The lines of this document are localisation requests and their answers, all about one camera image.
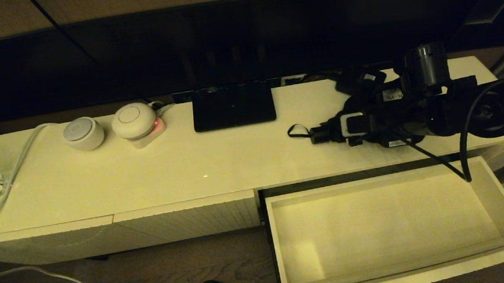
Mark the white cabinet drawer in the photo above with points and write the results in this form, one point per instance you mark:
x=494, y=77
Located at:
x=376, y=230

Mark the white round dome device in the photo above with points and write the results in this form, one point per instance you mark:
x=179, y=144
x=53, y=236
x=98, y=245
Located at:
x=133, y=121

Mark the small black box with sticker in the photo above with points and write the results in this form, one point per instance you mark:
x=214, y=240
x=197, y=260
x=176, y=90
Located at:
x=355, y=84

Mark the white ribbed cabinet front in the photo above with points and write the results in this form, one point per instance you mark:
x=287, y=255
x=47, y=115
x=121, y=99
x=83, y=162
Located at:
x=186, y=218
x=44, y=245

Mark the black television base plate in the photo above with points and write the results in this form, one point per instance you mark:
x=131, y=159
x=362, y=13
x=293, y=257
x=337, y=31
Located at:
x=233, y=109

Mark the white speaker with grey top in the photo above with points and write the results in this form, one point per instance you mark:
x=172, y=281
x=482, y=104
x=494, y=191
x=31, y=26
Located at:
x=83, y=134

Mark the white framed wrist camera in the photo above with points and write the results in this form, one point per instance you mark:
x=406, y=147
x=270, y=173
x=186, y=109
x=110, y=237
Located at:
x=354, y=125

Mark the black flat television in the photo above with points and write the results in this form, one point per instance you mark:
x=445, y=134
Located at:
x=226, y=40

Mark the white low TV cabinet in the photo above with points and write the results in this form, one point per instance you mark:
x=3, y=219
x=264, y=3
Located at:
x=235, y=160

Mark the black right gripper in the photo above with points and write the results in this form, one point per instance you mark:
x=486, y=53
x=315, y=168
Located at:
x=394, y=117

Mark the black umbrella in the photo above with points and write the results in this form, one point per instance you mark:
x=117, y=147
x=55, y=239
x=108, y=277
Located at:
x=323, y=134

